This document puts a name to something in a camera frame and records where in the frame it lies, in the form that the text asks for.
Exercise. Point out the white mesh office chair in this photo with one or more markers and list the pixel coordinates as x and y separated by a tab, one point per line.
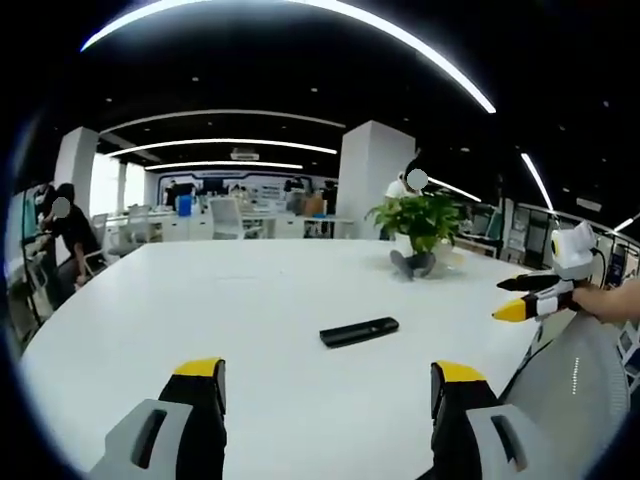
127	230

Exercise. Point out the black remote control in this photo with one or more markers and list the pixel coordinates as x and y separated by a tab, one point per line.
359	332

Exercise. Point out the person's right hand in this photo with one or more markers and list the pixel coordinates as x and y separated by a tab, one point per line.
605	302

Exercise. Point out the long curved ceiling light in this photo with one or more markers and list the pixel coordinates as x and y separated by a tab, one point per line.
430	50

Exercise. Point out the row of white desks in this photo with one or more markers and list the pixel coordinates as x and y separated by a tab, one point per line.
280	226

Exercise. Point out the blue bin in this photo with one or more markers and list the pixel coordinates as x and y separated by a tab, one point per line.
185	206

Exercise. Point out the green potted plant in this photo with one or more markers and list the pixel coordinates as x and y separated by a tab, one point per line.
422	220

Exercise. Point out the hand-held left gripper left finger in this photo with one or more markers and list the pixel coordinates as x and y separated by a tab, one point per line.
150	450

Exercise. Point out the brown cardboard box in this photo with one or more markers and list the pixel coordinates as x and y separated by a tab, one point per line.
313	205

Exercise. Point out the ceiling air conditioner unit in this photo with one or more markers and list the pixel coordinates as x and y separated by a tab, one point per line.
245	154

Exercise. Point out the straight ceiling light strip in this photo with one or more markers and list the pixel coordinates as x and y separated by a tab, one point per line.
537	180

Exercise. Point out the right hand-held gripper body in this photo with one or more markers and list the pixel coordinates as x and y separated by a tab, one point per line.
574	252

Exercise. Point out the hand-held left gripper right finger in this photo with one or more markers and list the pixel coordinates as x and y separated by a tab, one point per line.
480	440

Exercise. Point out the grey mesh office chair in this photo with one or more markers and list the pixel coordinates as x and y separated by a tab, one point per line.
565	380

